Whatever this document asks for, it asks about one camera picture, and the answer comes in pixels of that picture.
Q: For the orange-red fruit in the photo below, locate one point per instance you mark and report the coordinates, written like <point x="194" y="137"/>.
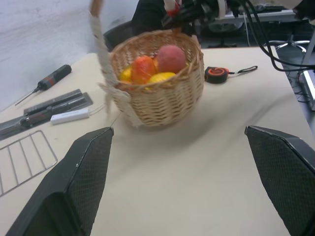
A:
<point x="142" y="70"/>

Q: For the person in black clothes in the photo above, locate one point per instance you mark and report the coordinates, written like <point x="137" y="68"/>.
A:
<point x="147" y="14"/>

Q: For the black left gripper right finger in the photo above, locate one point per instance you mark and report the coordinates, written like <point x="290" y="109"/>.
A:
<point x="288" y="177"/>

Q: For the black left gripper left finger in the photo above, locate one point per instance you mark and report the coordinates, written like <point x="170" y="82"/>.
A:
<point x="73" y="186"/>

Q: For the black office chair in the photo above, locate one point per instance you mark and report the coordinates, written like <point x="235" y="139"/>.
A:
<point x="118" y="34"/>

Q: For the red peach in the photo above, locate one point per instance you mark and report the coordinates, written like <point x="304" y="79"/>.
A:
<point x="171" y="59"/>

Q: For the yellow lemon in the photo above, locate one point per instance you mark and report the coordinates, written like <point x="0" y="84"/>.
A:
<point x="161" y="77"/>

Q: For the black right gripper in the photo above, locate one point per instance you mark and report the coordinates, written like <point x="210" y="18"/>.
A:
<point x="204" y="8"/>

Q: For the black orange tape measure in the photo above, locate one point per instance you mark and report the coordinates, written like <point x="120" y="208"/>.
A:
<point x="215" y="75"/>

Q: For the black tool in tray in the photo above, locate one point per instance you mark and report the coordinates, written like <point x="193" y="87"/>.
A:
<point x="49" y="110"/>

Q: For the chrome chair base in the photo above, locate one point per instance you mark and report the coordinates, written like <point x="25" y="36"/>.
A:
<point x="288" y="45"/>

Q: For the grey office chair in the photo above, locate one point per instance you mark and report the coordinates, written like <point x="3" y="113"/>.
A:
<point x="225" y="27"/>

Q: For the small yellow fruit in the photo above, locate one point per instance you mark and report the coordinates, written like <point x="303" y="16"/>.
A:
<point x="126" y="75"/>

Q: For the grey metal tool tray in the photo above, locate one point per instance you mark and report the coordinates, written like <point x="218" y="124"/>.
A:
<point x="7" y="130"/>

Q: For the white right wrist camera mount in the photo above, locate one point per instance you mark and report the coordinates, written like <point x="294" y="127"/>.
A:
<point x="221" y="9"/>

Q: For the black screwdriver with red band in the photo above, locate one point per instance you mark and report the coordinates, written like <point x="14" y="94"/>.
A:
<point x="53" y="77"/>

